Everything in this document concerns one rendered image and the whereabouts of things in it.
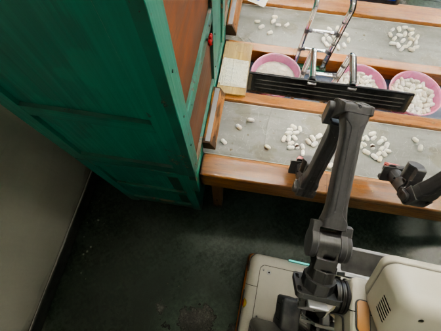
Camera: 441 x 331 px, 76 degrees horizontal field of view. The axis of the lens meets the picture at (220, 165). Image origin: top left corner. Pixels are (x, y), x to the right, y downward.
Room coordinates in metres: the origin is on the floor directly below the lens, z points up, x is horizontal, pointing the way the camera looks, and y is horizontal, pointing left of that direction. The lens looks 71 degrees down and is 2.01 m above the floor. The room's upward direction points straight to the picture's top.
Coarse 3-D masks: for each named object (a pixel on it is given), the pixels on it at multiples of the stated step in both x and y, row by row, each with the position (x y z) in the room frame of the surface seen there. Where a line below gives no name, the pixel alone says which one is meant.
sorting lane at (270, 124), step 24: (240, 120) 0.68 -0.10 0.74; (264, 120) 0.68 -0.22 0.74; (288, 120) 0.68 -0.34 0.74; (312, 120) 0.68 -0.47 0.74; (240, 144) 0.55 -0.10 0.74; (264, 144) 0.55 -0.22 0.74; (384, 144) 0.55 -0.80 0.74; (408, 144) 0.55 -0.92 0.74; (432, 144) 0.55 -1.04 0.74; (360, 168) 0.43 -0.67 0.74; (432, 168) 0.43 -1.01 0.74
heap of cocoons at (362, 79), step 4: (348, 72) 0.97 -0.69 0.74; (360, 72) 0.97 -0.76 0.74; (344, 76) 0.96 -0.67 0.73; (348, 76) 0.95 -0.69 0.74; (360, 76) 0.96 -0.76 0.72; (364, 76) 0.95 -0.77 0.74; (368, 76) 0.95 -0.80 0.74; (340, 80) 0.92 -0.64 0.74; (344, 80) 0.93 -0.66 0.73; (348, 80) 0.92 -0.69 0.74; (360, 80) 0.92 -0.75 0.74; (364, 80) 0.93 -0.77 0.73; (368, 80) 0.92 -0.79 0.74; (372, 80) 0.92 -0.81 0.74; (360, 84) 0.90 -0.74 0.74; (364, 84) 0.91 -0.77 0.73; (368, 84) 0.90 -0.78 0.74; (372, 84) 0.90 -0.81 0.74; (376, 84) 0.91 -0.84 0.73
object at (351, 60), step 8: (312, 48) 0.80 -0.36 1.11; (312, 56) 0.76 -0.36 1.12; (352, 56) 0.75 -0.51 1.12; (304, 64) 0.81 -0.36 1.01; (312, 64) 0.72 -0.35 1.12; (344, 64) 0.78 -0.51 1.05; (352, 64) 0.72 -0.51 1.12; (304, 72) 0.80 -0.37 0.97; (312, 72) 0.68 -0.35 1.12; (320, 72) 0.80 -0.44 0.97; (352, 72) 0.68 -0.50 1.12; (312, 80) 0.65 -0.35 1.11; (336, 80) 0.78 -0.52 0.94; (352, 80) 0.65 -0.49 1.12; (352, 88) 0.62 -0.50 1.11
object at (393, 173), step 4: (384, 168) 0.36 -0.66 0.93; (388, 168) 0.36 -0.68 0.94; (392, 168) 0.36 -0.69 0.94; (396, 168) 0.36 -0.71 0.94; (400, 168) 0.36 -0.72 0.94; (384, 172) 0.35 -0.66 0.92; (388, 172) 0.35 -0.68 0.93; (392, 172) 0.34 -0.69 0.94; (396, 172) 0.34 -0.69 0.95; (400, 172) 0.34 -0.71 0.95; (380, 176) 0.34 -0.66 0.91; (384, 176) 0.34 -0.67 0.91; (388, 176) 0.33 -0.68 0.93; (392, 176) 0.32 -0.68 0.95; (396, 176) 0.32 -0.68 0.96; (400, 176) 0.32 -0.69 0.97; (384, 180) 0.32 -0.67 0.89; (388, 180) 0.32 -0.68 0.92; (392, 180) 0.31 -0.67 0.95
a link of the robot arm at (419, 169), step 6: (408, 162) 0.35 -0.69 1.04; (414, 162) 0.35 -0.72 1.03; (408, 168) 0.33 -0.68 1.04; (414, 168) 0.32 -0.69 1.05; (420, 168) 0.32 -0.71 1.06; (402, 174) 0.31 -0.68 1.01; (408, 174) 0.31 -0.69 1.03; (414, 174) 0.30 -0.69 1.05; (420, 174) 0.30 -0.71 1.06; (408, 180) 0.29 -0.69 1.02; (414, 180) 0.28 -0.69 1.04; (420, 180) 0.28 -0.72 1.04; (408, 186) 0.27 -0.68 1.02; (402, 192) 0.24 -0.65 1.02; (402, 198) 0.22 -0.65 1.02; (408, 198) 0.22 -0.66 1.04
